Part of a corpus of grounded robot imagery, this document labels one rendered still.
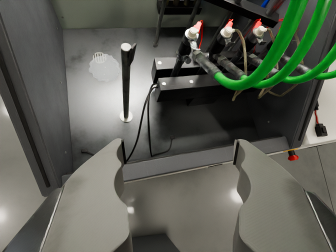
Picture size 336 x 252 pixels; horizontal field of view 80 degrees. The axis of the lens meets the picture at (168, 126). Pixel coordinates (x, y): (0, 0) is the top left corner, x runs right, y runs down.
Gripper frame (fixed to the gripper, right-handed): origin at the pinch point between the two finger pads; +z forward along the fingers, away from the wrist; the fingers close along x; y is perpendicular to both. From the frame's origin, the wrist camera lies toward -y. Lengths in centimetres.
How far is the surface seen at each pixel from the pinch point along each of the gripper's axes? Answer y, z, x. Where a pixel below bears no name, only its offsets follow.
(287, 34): -5.4, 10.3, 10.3
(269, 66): -2.3, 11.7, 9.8
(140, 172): 26.1, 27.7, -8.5
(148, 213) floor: 107, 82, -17
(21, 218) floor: 97, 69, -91
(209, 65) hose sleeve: 0.1, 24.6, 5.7
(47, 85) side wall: 5.7, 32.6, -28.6
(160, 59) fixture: 2.7, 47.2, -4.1
